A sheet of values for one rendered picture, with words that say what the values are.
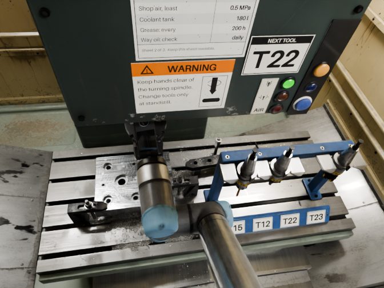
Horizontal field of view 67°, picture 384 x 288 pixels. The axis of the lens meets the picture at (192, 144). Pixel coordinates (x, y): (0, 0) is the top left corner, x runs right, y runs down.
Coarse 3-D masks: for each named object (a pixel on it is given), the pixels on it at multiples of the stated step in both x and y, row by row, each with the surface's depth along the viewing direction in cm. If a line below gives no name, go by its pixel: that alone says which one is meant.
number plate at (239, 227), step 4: (244, 220) 108; (236, 224) 107; (240, 224) 107; (244, 224) 108; (232, 228) 107; (236, 228) 108; (240, 228) 108; (244, 228) 108; (236, 232) 108; (240, 232) 108; (244, 232) 109
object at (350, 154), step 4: (348, 148) 90; (352, 148) 88; (344, 152) 91; (348, 152) 90; (352, 152) 89; (356, 152) 88; (340, 156) 93; (344, 156) 91; (348, 156) 90; (352, 156) 90; (340, 160) 93; (344, 160) 92; (348, 160) 91; (352, 160) 91; (344, 164) 92; (348, 164) 92
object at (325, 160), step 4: (316, 156) 95; (320, 156) 95; (324, 156) 95; (328, 156) 96; (320, 160) 94; (324, 160) 94; (328, 160) 95; (332, 160) 95; (320, 164) 94; (324, 164) 94; (328, 164) 94; (332, 164) 94; (324, 168) 93; (328, 168) 93; (332, 168) 93; (336, 168) 93; (328, 172) 92; (332, 172) 92
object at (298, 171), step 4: (292, 160) 93; (296, 160) 94; (300, 160) 94; (292, 164) 92; (296, 164) 93; (300, 164) 93; (292, 168) 92; (296, 168) 92; (300, 168) 92; (304, 168) 92; (292, 172) 91; (296, 172) 91; (300, 172) 91; (304, 172) 91; (300, 176) 91
